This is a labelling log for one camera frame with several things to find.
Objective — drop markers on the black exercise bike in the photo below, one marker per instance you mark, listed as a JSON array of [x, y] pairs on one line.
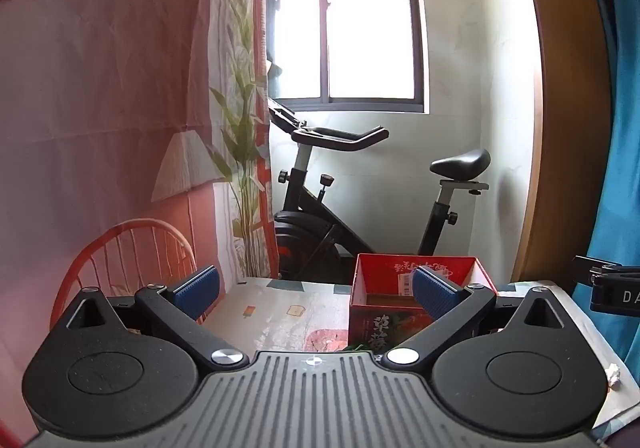
[[310, 223]]

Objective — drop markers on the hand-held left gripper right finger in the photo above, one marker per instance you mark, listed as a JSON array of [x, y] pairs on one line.
[[435, 297]]

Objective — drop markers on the blue curtain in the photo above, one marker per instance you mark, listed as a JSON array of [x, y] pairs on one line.
[[620, 178]]

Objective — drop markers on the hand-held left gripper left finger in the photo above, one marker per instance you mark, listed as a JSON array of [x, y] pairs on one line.
[[197, 289]]

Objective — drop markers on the window with dark frame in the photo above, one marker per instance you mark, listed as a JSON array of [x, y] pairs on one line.
[[365, 18]]

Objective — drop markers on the red strawberry print box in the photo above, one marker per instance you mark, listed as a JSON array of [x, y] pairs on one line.
[[380, 313]]

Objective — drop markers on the crumpled white tissue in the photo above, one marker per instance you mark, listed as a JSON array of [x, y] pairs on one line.
[[613, 374]]

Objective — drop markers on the wooden door frame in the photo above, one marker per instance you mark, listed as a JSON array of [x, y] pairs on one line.
[[560, 103]]

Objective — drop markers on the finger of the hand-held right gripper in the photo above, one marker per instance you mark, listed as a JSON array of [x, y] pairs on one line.
[[595, 264]]

